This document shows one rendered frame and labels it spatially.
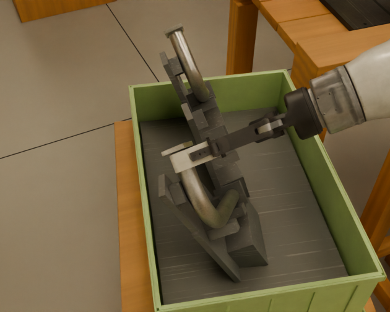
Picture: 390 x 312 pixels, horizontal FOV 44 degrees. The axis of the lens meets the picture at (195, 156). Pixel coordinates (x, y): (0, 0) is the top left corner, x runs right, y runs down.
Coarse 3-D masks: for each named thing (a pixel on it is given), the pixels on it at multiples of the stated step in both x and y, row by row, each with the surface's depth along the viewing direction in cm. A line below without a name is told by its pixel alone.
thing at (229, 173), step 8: (184, 104) 88; (184, 112) 87; (192, 112) 88; (200, 112) 88; (192, 120) 86; (200, 120) 88; (192, 128) 87; (200, 128) 88; (200, 136) 89; (208, 168) 95; (224, 168) 109; (232, 168) 109; (216, 176) 98; (224, 176) 108; (232, 176) 107; (240, 176) 107; (216, 184) 100; (224, 184) 107; (248, 192) 111
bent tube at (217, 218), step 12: (180, 144) 76; (192, 144) 80; (192, 168) 78; (180, 180) 79; (192, 180) 77; (192, 192) 78; (204, 192) 79; (228, 192) 99; (192, 204) 79; (204, 204) 78; (228, 204) 91; (204, 216) 79; (216, 216) 80; (228, 216) 87
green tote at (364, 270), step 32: (160, 96) 126; (224, 96) 129; (256, 96) 131; (288, 128) 128; (320, 160) 108; (320, 192) 111; (352, 224) 95; (352, 256) 97; (160, 288) 102; (288, 288) 85; (320, 288) 85; (352, 288) 88
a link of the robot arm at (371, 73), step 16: (384, 48) 67; (352, 64) 69; (368, 64) 66; (384, 64) 65; (352, 80) 67; (368, 80) 66; (384, 80) 65; (368, 96) 66; (384, 96) 66; (368, 112) 68; (384, 112) 68
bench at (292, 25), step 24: (240, 0) 191; (264, 0) 168; (288, 0) 168; (312, 0) 168; (240, 24) 194; (288, 24) 157; (312, 24) 157; (336, 24) 157; (240, 48) 203; (240, 72) 212
